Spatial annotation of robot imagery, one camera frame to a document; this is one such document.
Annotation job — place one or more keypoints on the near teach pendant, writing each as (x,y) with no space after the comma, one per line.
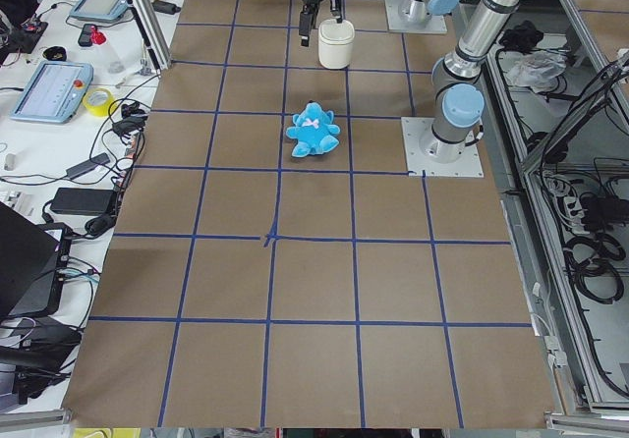
(53,93)

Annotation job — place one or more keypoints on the red black tool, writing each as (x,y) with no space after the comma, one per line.
(91,35)

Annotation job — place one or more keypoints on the teach pendant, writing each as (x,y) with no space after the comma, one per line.
(53,93)
(103,11)

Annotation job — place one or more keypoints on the yellow tape roll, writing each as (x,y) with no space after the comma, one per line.
(98,101)

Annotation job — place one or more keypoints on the white trash can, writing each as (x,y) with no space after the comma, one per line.
(335,44)

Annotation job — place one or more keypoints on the black power brick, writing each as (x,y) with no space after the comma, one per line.
(78,201)

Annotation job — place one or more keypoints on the blue teddy bear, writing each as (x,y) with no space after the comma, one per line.
(314,131)

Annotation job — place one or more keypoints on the aluminium frame rail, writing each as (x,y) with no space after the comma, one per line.
(151,33)

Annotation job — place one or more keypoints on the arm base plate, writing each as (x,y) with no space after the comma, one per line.
(428,156)
(412,16)

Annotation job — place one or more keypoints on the black laptop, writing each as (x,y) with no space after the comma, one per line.
(32,259)

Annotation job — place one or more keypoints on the far teach pendant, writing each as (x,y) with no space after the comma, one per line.
(103,11)

